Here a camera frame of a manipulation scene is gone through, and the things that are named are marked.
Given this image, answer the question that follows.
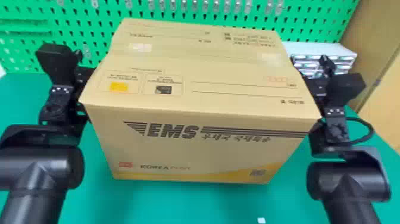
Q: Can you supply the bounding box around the cardboard box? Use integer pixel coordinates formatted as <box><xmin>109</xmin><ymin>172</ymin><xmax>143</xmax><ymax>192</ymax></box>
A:
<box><xmin>79</xmin><ymin>17</ymin><xmax>323</xmax><ymax>185</ymax></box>

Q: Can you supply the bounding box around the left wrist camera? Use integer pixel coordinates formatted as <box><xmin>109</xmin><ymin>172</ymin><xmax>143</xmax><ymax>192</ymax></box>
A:
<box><xmin>35</xmin><ymin>43</ymin><xmax>79</xmax><ymax>86</ymax></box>

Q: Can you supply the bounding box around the white drawer cabinet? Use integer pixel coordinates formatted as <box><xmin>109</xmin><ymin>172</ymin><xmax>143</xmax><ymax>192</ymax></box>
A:
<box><xmin>282</xmin><ymin>41</ymin><xmax>358</xmax><ymax>79</ymax></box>

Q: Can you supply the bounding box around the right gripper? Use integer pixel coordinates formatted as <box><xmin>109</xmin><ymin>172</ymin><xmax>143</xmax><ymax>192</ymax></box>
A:
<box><xmin>304</xmin><ymin>54</ymin><xmax>338</xmax><ymax>114</ymax></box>

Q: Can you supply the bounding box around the black cable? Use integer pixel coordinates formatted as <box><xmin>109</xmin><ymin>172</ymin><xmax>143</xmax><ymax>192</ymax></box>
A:
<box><xmin>343</xmin><ymin>116</ymin><xmax>375</xmax><ymax>145</ymax></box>

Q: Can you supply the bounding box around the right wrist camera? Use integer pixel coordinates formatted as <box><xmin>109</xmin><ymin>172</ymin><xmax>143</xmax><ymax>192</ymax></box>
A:
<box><xmin>326</xmin><ymin>73</ymin><xmax>367</xmax><ymax>109</ymax></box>

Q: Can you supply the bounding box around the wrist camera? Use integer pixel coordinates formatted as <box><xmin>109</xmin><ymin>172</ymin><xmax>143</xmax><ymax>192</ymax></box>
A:
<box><xmin>326</xmin><ymin>73</ymin><xmax>367</xmax><ymax>109</ymax></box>
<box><xmin>35</xmin><ymin>43</ymin><xmax>79</xmax><ymax>86</ymax></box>

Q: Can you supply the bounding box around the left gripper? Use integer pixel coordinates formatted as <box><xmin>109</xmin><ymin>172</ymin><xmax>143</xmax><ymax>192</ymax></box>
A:
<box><xmin>72</xmin><ymin>49</ymin><xmax>96</xmax><ymax>105</ymax></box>

